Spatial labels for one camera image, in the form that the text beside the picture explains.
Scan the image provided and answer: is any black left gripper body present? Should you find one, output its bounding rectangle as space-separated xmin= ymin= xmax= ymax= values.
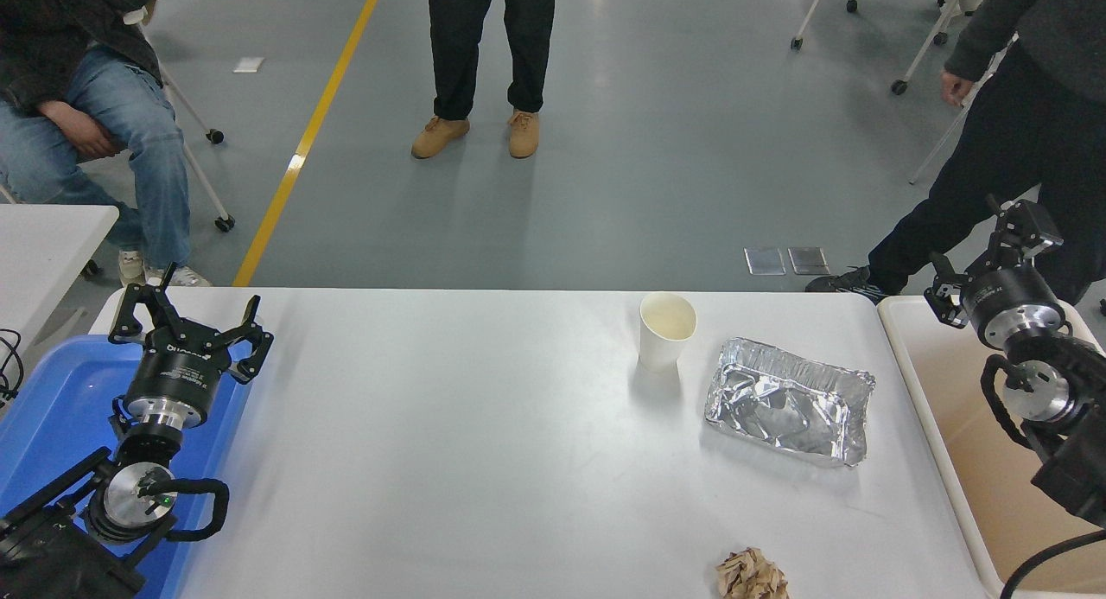
xmin=128 ymin=335 xmax=232 ymax=411

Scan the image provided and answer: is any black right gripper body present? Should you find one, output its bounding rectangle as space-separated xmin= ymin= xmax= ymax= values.
xmin=959 ymin=262 xmax=1065 ymax=334

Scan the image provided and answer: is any silver foil tray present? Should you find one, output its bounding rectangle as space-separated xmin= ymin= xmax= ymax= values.
xmin=704 ymin=337 xmax=876 ymax=468

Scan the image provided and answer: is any white paper cup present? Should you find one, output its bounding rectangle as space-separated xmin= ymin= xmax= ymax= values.
xmin=639 ymin=292 xmax=697 ymax=373

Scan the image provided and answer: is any person's hand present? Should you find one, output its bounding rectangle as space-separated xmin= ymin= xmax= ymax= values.
xmin=940 ymin=70 xmax=976 ymax=107

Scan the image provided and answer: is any seated person's right hand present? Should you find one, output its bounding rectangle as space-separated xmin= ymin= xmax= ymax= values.
xmin=39 ymin=100 xmax=123 ymax=160

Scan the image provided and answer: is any wheeled chair with white legs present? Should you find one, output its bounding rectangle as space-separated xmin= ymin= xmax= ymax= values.
xmin=82 ymin=3 xmax=236 ymax=280
xmin=790 ymin=0 xmax=995 ymax=96

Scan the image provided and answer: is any blue plastic tray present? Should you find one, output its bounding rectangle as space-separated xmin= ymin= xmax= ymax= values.
xmin=0 ymin=335 xmax=256 ymax=599

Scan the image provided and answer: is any large pale bin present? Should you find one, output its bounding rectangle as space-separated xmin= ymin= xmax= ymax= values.
xmin=877 ymin=295 xmax=1106 ymax=599

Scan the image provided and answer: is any white side table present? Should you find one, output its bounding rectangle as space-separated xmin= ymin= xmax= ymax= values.
xmin=0 ymin=204 xmax=120 ymax=349

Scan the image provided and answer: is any seated person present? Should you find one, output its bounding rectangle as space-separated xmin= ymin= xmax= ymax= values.
xmin=0 ymin=0 xmax=213 ymax=289

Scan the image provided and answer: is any crumpled tan paper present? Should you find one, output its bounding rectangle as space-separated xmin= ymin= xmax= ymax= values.
xmin=715 ymin=547 xmax=790 ymax=599

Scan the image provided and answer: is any black cable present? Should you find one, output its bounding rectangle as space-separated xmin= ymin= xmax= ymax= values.
xmin=0 ymin=328 xmax=24 ymax=405

